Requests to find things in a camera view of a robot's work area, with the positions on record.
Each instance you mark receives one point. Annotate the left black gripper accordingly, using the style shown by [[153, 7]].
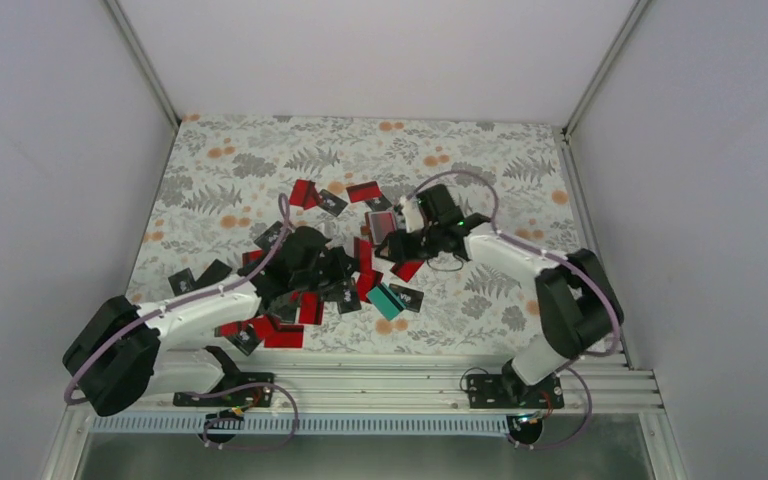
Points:
[[338, 256]]

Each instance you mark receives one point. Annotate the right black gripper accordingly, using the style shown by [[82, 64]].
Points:
[[400, 248]]

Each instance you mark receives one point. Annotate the black vip card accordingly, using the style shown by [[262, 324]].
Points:
[[379, 204], [272, 235], [411, 298], [331, 203], [246, 341], [182, 282]]

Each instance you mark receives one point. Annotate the brown leather card holder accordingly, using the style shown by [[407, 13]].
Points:
[[380, 225]]

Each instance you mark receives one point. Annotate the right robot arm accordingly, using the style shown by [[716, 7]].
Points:
[[576, 303]]

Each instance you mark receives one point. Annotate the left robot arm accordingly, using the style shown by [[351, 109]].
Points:
[[128, 351]]

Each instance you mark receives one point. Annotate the red card pile centre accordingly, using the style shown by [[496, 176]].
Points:
[[311, 310]]

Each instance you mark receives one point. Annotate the red card near holder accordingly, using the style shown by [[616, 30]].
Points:
[[405, 271]]

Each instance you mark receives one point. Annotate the red card far left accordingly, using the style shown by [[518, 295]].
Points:
[[304, 194]]

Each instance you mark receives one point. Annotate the black VIP card under red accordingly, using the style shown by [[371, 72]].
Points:
[[379, 204]]

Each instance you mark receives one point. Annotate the red card bottom front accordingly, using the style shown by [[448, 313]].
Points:
[[287, 337]]

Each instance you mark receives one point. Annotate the red card far centre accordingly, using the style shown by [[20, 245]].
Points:
[[363, 192]]

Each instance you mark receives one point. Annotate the teal card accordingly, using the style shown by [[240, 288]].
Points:
[[388, 303]]

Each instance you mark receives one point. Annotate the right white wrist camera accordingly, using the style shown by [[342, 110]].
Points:
[[411, 212]]

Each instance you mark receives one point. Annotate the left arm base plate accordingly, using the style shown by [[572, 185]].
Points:
[[222, 397]]

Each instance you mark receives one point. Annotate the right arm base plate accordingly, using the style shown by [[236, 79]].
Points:
[[495, 391]]

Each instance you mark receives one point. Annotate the aluminium rail frame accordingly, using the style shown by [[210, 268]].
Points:
[[352, 416]]

